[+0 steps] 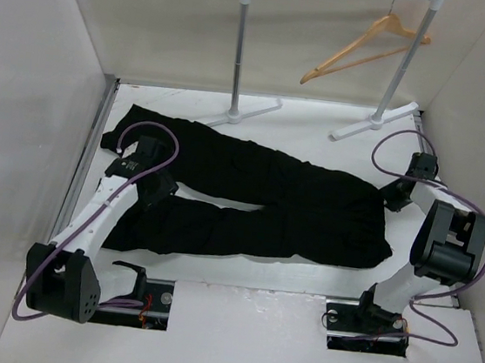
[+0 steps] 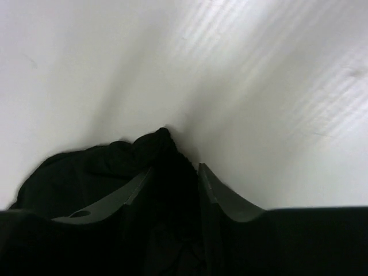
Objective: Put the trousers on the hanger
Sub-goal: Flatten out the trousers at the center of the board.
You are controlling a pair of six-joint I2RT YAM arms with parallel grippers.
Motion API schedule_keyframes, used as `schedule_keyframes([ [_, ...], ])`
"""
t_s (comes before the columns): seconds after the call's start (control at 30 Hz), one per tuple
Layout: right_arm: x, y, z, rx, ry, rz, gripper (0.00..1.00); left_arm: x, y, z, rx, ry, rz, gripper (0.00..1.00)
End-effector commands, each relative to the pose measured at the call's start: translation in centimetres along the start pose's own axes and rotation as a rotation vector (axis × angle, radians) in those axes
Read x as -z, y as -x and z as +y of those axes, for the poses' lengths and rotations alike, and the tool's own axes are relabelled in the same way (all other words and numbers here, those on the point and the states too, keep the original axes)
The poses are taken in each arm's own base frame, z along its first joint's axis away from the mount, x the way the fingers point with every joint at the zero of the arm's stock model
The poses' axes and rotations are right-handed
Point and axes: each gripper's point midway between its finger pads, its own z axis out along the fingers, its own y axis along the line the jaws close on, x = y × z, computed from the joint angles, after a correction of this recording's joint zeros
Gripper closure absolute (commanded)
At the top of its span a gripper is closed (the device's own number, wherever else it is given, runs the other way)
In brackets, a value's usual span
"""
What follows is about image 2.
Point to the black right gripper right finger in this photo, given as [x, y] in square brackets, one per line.
[230, 203]

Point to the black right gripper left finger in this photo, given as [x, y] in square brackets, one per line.
[111, 204]

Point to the black trousers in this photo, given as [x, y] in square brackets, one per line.
[158, 234]

